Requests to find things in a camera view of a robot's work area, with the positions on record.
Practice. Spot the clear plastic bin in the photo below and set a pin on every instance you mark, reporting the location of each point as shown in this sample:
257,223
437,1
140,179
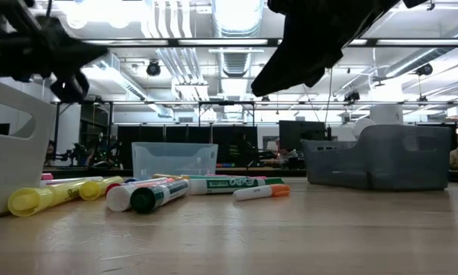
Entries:
175,160

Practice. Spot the white plastic bin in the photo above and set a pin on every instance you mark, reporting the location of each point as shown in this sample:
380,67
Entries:
7,164

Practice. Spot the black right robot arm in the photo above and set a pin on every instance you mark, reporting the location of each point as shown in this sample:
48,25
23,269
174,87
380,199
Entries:
414,3

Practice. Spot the blue highlighter marker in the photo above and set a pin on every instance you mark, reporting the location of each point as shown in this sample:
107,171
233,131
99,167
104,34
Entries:
130,180

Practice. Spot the silver ceiling air duct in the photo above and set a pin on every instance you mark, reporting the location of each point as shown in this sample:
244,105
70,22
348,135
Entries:
236,19

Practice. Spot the teal green highlighter marker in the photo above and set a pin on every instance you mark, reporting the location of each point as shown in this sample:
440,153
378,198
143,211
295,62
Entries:
198,176

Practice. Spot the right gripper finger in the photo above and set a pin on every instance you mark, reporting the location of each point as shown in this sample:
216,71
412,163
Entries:
320,66
282,78

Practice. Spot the black metal table rig frame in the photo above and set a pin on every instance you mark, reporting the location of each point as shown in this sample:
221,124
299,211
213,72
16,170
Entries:
259,172

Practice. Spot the small white marker orange cap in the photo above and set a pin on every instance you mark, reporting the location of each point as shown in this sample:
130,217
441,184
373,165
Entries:
252,193

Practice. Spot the dark grey plastic bin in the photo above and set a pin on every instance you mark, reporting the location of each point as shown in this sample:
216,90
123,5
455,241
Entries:
385,168

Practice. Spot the black ceiling camera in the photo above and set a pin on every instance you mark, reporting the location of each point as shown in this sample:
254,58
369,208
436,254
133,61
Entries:
153,68
424,69
352,97

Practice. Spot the red Expo whiteboard marker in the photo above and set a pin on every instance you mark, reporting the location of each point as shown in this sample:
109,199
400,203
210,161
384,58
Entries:
118,198

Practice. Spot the black monitor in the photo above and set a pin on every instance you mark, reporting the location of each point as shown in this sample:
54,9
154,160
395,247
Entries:
301,133

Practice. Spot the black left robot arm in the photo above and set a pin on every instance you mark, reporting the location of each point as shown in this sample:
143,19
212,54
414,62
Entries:
4,9

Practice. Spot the black overhead light bar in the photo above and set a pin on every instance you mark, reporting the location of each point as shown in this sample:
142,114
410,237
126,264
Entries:
172,43

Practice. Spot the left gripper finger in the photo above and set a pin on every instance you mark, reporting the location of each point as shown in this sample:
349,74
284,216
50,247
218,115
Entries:
70,89
80,53

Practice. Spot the green Expo whiteboard marker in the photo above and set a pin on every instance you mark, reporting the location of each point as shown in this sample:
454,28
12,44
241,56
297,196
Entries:
149,198
229,185

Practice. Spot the pink highlighter marker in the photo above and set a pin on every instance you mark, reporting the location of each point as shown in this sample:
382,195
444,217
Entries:
68,180

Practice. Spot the white round pillar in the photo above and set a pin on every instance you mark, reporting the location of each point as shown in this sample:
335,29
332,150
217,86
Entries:
385,114

